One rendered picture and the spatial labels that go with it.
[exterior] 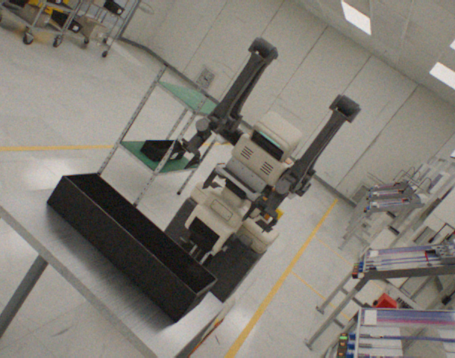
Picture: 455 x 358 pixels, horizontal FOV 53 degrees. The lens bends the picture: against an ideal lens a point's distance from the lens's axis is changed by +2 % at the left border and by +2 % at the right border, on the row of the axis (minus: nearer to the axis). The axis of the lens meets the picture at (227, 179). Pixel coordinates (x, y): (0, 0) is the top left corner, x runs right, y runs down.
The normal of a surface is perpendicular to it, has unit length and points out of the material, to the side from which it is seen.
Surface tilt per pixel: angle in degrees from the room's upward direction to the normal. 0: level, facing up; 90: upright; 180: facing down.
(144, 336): 0
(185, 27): 90
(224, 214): 98
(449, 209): 90
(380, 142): 90
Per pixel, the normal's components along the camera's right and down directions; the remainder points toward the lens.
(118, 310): 0.56, -0.79
